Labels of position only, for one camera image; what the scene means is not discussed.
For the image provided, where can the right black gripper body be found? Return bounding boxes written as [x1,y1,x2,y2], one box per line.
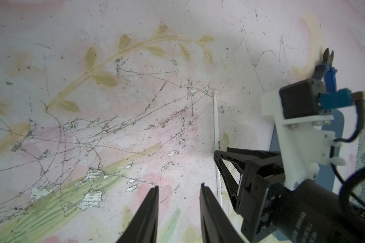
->
[239,167,365,243]

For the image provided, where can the blue handled pliers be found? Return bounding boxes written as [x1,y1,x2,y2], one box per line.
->
[312,48,337,93]

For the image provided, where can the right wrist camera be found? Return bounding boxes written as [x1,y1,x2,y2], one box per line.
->
[261,79,365,191]

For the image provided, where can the white straw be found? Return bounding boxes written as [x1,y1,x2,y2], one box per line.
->
[214,90,223,208]

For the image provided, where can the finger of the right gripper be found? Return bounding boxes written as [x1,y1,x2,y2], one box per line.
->
[215,159,246,207]
[214,147,280,170]

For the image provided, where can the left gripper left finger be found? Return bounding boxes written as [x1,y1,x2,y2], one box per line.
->
[117,186,159,243]

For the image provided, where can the blue plastic storage tray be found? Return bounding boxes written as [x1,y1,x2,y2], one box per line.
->
[269,109,345,242]

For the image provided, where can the pink floral table mat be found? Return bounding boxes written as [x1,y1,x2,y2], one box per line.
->
[0,1,365,243]

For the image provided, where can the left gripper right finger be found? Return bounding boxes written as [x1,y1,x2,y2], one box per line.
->
[199,183,244,243]

